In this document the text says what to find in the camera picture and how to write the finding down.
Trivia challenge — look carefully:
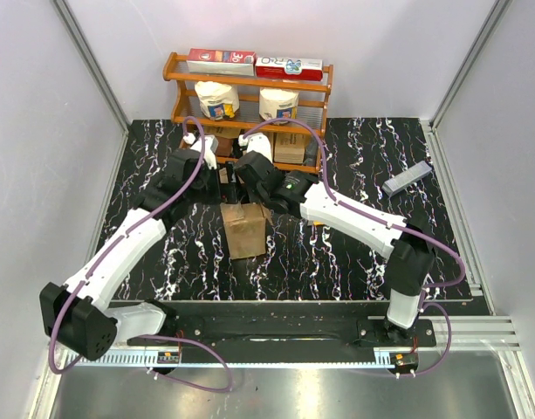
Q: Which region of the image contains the brown cardboard express box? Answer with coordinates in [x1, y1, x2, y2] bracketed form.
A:
[220, 203, 272, 260]

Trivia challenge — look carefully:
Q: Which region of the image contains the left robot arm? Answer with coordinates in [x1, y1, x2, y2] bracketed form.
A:
[39, 140, 222, 361]

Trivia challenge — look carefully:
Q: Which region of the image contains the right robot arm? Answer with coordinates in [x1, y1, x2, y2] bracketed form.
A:
[234, 151, 436, 346]

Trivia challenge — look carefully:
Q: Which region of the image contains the red white toothpaste box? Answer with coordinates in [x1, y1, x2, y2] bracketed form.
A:
[255, 56, 324, 81]

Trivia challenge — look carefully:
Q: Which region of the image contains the red silver toothpaste box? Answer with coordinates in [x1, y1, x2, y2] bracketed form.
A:
[186, 48, 257, 77]

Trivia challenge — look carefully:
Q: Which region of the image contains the grey toothpaste box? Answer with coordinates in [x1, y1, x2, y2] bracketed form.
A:
[381, 161, 432, 196]

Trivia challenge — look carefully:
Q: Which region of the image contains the right beige sponge pack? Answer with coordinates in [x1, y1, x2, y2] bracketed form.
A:
[274, 133, 309, 165]

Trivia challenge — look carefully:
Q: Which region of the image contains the brown scouring pad pack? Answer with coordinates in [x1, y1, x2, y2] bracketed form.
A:
[213, 127, 241, 157]

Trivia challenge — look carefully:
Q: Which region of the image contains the orange wooden shelf rack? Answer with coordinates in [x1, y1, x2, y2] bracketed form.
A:
[162, 52, 334, 175]

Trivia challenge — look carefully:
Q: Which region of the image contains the right toilet paper roll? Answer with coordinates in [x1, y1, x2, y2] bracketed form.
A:
[259, 87, 299, 120]

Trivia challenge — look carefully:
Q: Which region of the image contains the toilet paper roll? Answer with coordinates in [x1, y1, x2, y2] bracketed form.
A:
[259, 87, 299, 120]
[195, 81, 240, 120]

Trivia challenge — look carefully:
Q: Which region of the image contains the left toilet paper roll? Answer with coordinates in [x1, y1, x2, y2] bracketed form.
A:
[195, 81, 240, 120]

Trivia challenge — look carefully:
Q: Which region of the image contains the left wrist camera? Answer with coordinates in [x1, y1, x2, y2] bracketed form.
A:
[182, 133, 219, 170]

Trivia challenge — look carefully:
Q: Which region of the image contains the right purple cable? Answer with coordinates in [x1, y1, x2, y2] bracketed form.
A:
[244, 117, 468, 379]

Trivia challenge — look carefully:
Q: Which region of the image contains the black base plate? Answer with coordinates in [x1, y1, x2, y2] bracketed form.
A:
[128, 301, 436, 367]

